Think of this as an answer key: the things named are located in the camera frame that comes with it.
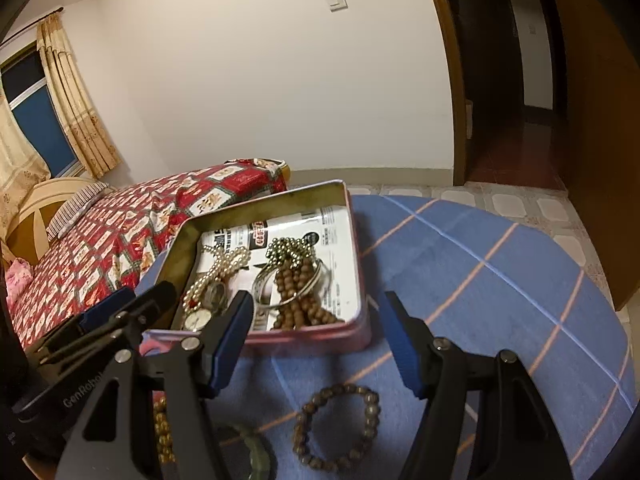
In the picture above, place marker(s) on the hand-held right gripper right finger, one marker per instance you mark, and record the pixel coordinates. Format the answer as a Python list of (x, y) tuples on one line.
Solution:
[(402, 345)]

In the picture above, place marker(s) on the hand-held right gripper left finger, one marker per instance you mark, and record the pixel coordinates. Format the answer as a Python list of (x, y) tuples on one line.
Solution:
[(230, 345)]

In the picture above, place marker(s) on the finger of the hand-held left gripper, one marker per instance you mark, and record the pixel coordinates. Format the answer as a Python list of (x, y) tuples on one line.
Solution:
[(150, 302), (107, 308)]

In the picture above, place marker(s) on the gold wristwatch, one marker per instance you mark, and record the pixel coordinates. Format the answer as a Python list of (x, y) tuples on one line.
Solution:
[(197, 319)]

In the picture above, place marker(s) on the silver bangle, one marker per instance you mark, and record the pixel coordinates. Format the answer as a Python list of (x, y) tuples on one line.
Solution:
[(258, 287)]

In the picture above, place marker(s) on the pink tin box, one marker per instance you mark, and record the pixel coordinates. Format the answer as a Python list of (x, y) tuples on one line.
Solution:
[(300, 344)]

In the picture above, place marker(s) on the pink bangle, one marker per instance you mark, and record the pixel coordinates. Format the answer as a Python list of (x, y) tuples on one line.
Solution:
[(152, 347)]

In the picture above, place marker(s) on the red patterned bedsheet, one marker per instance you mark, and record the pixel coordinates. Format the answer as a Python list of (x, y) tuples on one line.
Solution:
[(100, 240)]

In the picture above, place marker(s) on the blue plaid tablecloth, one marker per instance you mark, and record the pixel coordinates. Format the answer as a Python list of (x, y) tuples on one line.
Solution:
[(475, 285)]

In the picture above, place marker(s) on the pink pillow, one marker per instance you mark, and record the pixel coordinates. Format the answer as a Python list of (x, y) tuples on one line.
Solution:
[(17, 277)]

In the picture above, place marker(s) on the green jade bangle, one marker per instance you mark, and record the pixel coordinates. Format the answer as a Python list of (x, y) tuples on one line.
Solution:
[(255, 447)]

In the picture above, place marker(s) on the striped pillow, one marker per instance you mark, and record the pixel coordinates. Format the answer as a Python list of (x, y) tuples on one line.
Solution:
[(75, 207)]

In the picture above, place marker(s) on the printed paper sheet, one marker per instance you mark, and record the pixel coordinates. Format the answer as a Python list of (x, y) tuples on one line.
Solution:
[(335, 260)]

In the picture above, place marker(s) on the cream wooden headboard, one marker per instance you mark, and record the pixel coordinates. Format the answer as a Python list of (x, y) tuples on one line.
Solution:
[(30, 215)]

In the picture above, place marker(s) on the beige floral curtain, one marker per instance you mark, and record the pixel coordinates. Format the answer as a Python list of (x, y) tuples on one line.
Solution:
[(75, 110), (17, 165)]

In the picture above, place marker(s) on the window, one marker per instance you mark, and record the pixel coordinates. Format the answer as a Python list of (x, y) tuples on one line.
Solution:
[(45, 130)]

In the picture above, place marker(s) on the pale wastebasket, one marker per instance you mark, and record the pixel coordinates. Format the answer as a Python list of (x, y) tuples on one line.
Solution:
[(469, 120)]

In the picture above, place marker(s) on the brown wooden door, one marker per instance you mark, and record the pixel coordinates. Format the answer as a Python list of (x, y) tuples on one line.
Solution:
[(600, 135)]

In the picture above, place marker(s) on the dark curtain rod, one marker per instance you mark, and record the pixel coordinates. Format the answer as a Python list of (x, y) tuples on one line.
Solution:
[(35, 25)]

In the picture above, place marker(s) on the brown wooden door frame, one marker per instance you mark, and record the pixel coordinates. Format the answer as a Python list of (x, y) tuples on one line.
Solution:
[(452, 85)]

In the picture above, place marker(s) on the white light switch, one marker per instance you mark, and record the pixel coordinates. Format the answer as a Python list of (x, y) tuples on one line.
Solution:
[(336, 1)]

